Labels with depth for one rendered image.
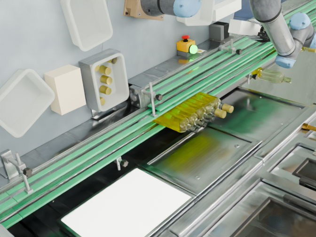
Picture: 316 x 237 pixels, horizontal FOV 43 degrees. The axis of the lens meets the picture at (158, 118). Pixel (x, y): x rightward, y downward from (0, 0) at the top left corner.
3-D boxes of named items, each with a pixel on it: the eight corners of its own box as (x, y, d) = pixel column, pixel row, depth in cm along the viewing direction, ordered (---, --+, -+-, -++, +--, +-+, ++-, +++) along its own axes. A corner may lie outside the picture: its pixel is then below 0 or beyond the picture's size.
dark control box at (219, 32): (209, 38, 229) (221, 41, 223) (208, 25, 225) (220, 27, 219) (217, 34, 233) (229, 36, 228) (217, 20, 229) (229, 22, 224)
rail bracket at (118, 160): (104, 165, 179) (124, 177, 170) (101, 152, 176) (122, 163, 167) (111, 161, 181) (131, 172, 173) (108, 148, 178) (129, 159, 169)
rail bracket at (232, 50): (217, 51, 216) (238, 55, 208) (217, 37, 213) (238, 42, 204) (221, 48, 219) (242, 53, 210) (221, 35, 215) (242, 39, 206)
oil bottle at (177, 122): (150, 121, 192) (184, 135, 179) (148, 110, 189) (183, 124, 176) (158, 115, 196) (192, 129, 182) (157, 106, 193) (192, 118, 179)
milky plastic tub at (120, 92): (88, 108, 179) (100, 114, 173) (78, 61, 168) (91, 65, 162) (117, 93, 189) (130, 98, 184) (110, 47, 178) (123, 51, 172)
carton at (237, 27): (230, 19, 186) (241, 20, 183) (256, 22, 204) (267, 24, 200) (227, 32, 188) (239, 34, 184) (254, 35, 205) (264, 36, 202)
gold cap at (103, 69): (98, 66, 174) (104, 68, 171) (104, 63, 176) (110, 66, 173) (99, 74, 176) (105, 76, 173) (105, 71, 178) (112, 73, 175)
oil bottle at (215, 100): (182, 101, 206) (216, 113, 192) (181, 91, 203) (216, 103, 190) (189, 97, 209) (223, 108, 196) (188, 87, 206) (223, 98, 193)
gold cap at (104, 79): (99, 76, 176) (105, 78, 173) (105, 73, 178) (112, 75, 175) (100, 83, 178) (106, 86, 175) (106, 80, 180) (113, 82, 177)
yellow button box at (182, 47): (176, 54, 212) (187, 57, 208) (175, 41, 209) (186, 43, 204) (185, 50, 216) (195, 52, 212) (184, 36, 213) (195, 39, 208)
